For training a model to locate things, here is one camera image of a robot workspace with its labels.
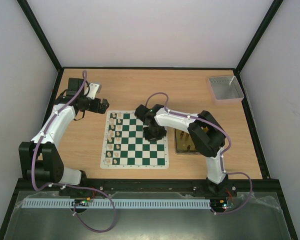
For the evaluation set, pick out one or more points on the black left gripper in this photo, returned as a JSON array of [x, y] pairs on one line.
[[103, 108]]

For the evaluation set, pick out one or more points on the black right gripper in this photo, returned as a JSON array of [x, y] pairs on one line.
[[154, 133]]

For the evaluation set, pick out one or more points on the green white chess board mat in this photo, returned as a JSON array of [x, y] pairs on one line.
[[124, 145]]

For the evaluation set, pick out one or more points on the gold square tin box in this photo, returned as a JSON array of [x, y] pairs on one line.
[[183, 143]]

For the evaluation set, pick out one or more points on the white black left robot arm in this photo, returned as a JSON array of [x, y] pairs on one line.
[[40, 161]]

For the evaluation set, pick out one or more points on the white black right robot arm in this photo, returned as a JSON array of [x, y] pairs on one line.
[[206, 134]]

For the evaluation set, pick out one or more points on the silver pink tin lid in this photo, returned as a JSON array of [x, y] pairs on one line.
[[225, 90]]

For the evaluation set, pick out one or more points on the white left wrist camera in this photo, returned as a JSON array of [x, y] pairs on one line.
[[92, 90]]

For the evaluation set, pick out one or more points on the light blue slotted cable duct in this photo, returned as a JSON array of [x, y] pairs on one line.
[[63, 203]]

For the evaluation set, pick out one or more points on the black aluminium front rail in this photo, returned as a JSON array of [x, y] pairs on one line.
[[196, 188]]

